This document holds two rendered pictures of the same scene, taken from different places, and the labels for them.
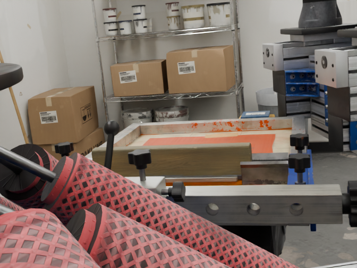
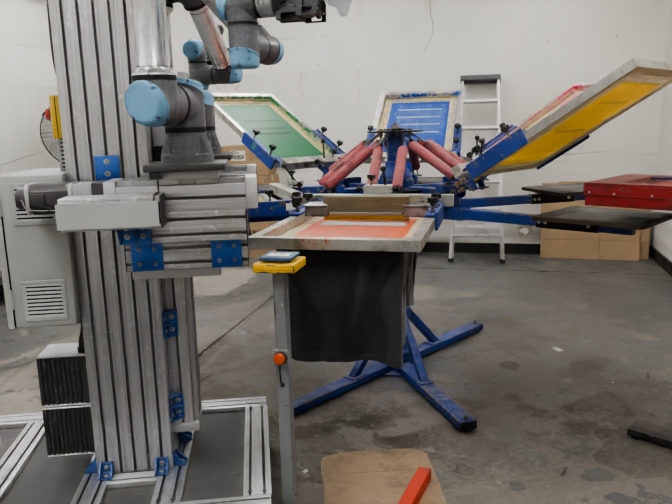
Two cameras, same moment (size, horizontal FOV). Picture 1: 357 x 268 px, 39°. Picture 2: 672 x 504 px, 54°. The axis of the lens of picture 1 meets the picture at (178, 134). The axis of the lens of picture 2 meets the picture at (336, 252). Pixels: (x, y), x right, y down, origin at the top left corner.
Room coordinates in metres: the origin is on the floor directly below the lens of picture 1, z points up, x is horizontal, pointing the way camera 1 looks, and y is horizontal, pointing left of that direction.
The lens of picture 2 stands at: (3.77, -0.13, 1.36)
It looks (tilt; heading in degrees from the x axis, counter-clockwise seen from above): 11 degrees down; 179
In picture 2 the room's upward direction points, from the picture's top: 1 degrees counter-clockwise
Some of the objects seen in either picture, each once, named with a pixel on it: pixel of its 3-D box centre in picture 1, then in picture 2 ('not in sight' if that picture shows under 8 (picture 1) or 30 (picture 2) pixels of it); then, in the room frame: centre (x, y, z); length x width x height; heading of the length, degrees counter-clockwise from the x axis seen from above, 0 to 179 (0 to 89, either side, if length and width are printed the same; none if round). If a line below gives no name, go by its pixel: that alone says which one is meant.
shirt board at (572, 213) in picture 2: not in sight; (508, 216); (0.73, 0.71, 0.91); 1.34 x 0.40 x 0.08; 46
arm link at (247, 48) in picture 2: not in sight; (246, 46); (2.03, -0.33, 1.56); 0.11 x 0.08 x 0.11; 160
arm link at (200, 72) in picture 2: not in sight; (202, 75); (1.05, -0.62, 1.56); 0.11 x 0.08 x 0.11; 72
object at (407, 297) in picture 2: not in sight; (408, 290); (1.39, 0.16, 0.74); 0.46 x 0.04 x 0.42; 166
